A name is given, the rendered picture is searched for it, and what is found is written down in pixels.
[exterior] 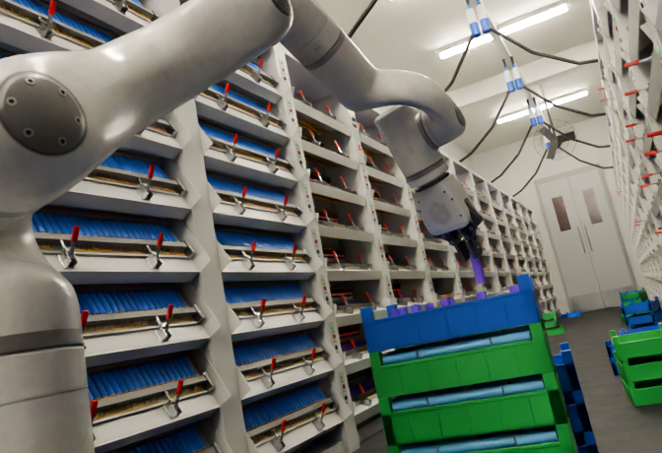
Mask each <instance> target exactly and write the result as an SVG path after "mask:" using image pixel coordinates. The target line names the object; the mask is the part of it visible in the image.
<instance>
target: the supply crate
mask: <svg viewBox="0 0 662 453"><path fill-rule="evenodd" d="M516 280H517V284H518V287H519V291H515V292H510V293H505V294H500V295H495V296H490V297H485V298H480V299H475V300H470V301H465V302H460V303H455V304H451V305H446V306H442V307H437V308H432V309H427V310H422V311H417V312H412V313H407V314H402V315H397V316H392V317H391V312H390V311H391V310H392V309H396V308H397V304H392V305H387V306H386V310H387V315H388V317H387V318H382V319H377V320H375V318H374V313H373V308H372V306H371V307H365V308H361V309H360V311H361V316H362V321H363V326H364V335H365V340H366V345H367V350H368V353H369V354H370V353H375V352H381V351H386V350H391V349H397V348H402V347H408V346H413V345H418V344H423V343H429V342H434V341H440V340H445V339H451V338H456V337H462V336H467V335H472V334H478V333H483V332H489V331H493V330H499V329H504V328H510V327H515V326H521V325H526V324H532V323H537V322H541V319H542V312H541V308H540V304H539V301H538V297H537V294H536V290H535V287H534V283H533V279H532V277H531V276H529V275H528V274H525V275H520V276H516ZM397 309H398V308H397Z"/></svg>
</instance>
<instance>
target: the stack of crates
mask: <svg viewBox="0 0 662 453"><path fill-rule="evenodd" d="M560 347H561V355H555V356H553V357H554V360H555V364H556V368H557V372H558V375H559V379H560V383H561V387H562V389H563V396H564V399H565V403H566V407H567V411H568V414H569V418H570V422H571V426H572V429H573V433H574V437H575V441H576V444H577V448H578V452H579V453H599V451H598V448H597V444H596V441H595V437H594V433H593V430H592V426H591V422H590V419H589V416H588V412H587V409H586V405H585V401H584V398H583V394H582V391H581V387H580V383H579V380H578V376H577V372H576V369H575V365H574V361H573V358H572V354H571V350H570V348H569V344H568V342H565V343H560Z"/></svg>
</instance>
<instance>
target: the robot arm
mask: <svg viewBox="0 0 662 453"><path fill-rule="evenodd" d="M279 42H280V43H281V44H282V45H283V46H284V47H285V48H286V49H287V50H288V51H289V52H290V53H291V55H292V56H293V57H294V58H295V59H296V60H297V61H298V62H299V63H300V64H301V65H302V66H303V67H304V68H305V69H306V70H307V71H308V72H309V73H310V74H311V75H312V76H313V77H314V78H315V79H316V80H317V81H318V82H319V83H320V84H321V85H322V86H323V87H324V88H325V89H326V90H327V91H328V92H329V93H330V94H331V95H332V96H333V97H334V98H335V99H336V100H337V101H338V102H340V103H341V104H342V105H344V106H345V107H346V108H347V109H349V110H350V111H353V112H361V111H366V110H370V109H374V108H379V107H383V106H389V105H395V106H394V107H392V108H390V109H388V110H387V111H385V112H383V113H382V114H380V115H379V116H378V117H377V118H376V119H375V120H374V124H375V126H376V127H377V129H378V131H379V133H380V135H381V136H382V138H383V140H384V142H385V144H386V145H387V147H388V149H389V151H390V153H391V154H392V156H393V158H394V160H395V161H396V162H397V164H398V166H399V168H400V169H401V171H402V173H403V175H404V177H405V178H406V183H407V184H408V185H409V186H410V187H411V189H414V188H416V189H415V191H414V192H413V196H414V200H415V203H416V206H417V208H418V211H419V213H420V215H421V217H422V220H423V222H424V224H425V226H426V228H427V229H428V231H429V233H430V234H431V235H432V236H433V237H434V238H442V239H444V240H446V241H448V242H449V244H450V245H454V247H455V249H456V250H457V252H458V254H459V256H460V257H461V259H462V261H463V262H466V261H467V260H468V259H469V258H470V255H469V253H470V254H471V255H472V257H473V259H477V258H478V257H479V256H480V255H481V254H482V253H483V249H482V246H481V245H480V243H479V241H478V239H477V237H476V236H475V234H476V233H477V232H476V230H477V227H478V225H479V224H480V223H481V222H482V221H483V220H484V218H483V217H482V216H481V215H479V214H478V212H477V209H476V207H475V205H474V203H473V202H472V200H471V198H470V197H469V195H468V194H467V192H466V190H465V189H464V188H463V186H462V185H461V183H460V182H459V181H458V180H457V178H456V177H455V176H454V175H453V174H452V173H450V174H449V172H448V171H447V170H448V169H449V167H448V165H447V163H446V161H445V160H444V158H443V156H442V154H441V152H440V150H439V147H441V146H443V145H445V144H447V143H449V142H451V141H453V140H455V139H456V138H458V137H459V136H461V135H462V134H463V133H464V131H465V129H466V120H465V117H464V115H463V113H462V111H461V109H460V108H459V107H458V105H457V104H456V103H455V102H454V101H453V99H452V98H451V97H450V96H449V95H448V94H447V93H446V91H445V90H444V89H443V88H442V87H441V86H439V85H438V84H437V83H436V82H435V81H433V80H431V79H430V78H428V77H426V76H424V75H421V74H418V73H414V72H410V71H401V70H380V69H377V68H375V67H374V66H373V65H372V64H371V63H370V62H369V61H368V59H367V58H366V57H365V56H364V55H363V54H362V52H361V51H360V50H359V49H358V48H357V47H356V45H355V44H354V43H353V42H352V41H351V40H350V38H349V37H348V36H347V35H346V34H345V33H344V32H343V30H342V29H341V28H340V27H339V26H338V25H337V24H336V22H335V21H334V20H333V19H332V18H331V17H330V16H329V15H328V13H327V12H326V11H325V10H324V9H323V8H322V7H321V5H320V4H319V3H318V2H317V1H316V0H189V1H187V2H185V3H184V4H182V5H180V6H179V7H177V8H175V9H174V10H172V11H170V12H169V13H167V14H165V15H164V16H162V17H160V18H158V19H157V20H155V21H153V22H151V23H149V24H148V25H146V26H144V27H142V28H140V29H138V30H135V31H134V32H131V33H128V34H126V35H123V36H121V37H119V38H117V39H114V40H112V41H110V42H107V43H105V44H102V45H100V46H97V47H94V48H91V49H87V50H81V51H46V52H35V53H27V54H20V55H15V56H10V57H6V58H2V59H0V453H95V446H94V437H93V427H92V417H91V407H90V397H89V388H88V377H87V368H86V359H85V349H84V340H83V329H82V321H81V313H80V307H79V301H78V298H77V295H76V292H75V290H74V288H73V286H72V285H71V283H70V282H69V281H68V280H67V279H66V278H65V277H64V276H63V275H61V274H60V273H59V272H58V271H57V270H56V269H55V268H54V267H53V266H52V265H51V264H50V263H49V262H48V261H47V260H46V259H45V257H44V256H43V254H42V253H41V251H40V249H39V247H38V245H37V243H36V240H35V238H34V234H33V213H34V212H36V211H37V210H39V209H40V208H42V207H43V206H45V205H47V204H48V203H50V202H51V201H53V200H54V199H56V198H58V197H59V196H61V195H62V194H64V193H65V192H67V191H68V190H70V189H71V188H73V187H74V186H75V185H77V184H78V183H79V182H80V181H82V180H83V179H84V178H85V177H86V176H88V175H89V174H90V173H91V172H92V171H93V170H95V169H96V168H97V167H98V166H99V165H100V164H101V163H102V162H103V161H104V160H106V159H107V158H108V157H109V156H110V155H111V154H112V153H113V152H115V151H116V150H117V149H118V148H119V147H120V146H122V145H123V144H124V143H125V142H126V141H128V140H129V139H130V138H132V137H133V136H134V135H136V134H137V133H139V132H140V131H142V130H143V129H145V128H147V127H148V126H150V125H151V124H153V123H155V122H156V121H158V120H159V119H161V118H163V117H164V116H166V115H167V114H169V113H171V112H172V111H174V110H175V109H177V108H179V107H180V106H182V105H183V104H185V103H187V102H188V101H190V100H191V99H193V98H194V97H196V96H198V95H200V94H201V93H203V92H204V91H206V90H207V89H209V88H210V87H212V86H214V85H215V84H217V83H219V82H220V81H222V80H223V79H225V78H226V77H228V76H229V75H231V74H232V73H234V72H235V71H237V70H238V69H240V68H241V67H243V66H244V65H246V64H248V63H249V62H251V61H252V60H254V59H255V58H257V57H258V56H260V55H261V54H263V53H264V52H266V51H267V50H269V49H270V48H272V47H273V46H275V45H276V44H278V43H279ZM418 109H420V110H422V112H418ZM471 219H472V220H473V222H472V223H471ZM458 229H460V230H461V232H462V234H463V236H464V237H463V238H461V236H460V234H459V233H458V231H457V230H458ZM464 238H465V239H466V240H465V239H464Z"/></svg>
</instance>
